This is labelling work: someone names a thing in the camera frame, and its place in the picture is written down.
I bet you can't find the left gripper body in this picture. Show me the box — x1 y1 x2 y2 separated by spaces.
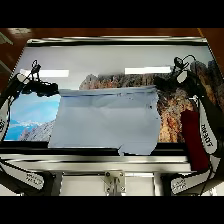
30 80 60 98

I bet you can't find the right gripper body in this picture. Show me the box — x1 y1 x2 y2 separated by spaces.
152 75 175 93

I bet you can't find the light blue shirt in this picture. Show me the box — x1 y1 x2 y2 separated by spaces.
48 85 162 157

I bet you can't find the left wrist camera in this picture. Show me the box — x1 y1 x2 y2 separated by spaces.
29 59 43 83

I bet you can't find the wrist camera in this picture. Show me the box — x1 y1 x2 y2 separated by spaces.
172 56 188 76
29 59 43 83

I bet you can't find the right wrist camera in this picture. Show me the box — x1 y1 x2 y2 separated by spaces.
172 56 188 76

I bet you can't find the black cable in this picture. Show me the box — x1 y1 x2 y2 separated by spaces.
181 54 198 66

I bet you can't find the silver frame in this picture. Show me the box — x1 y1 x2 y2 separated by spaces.
0 35 224 197

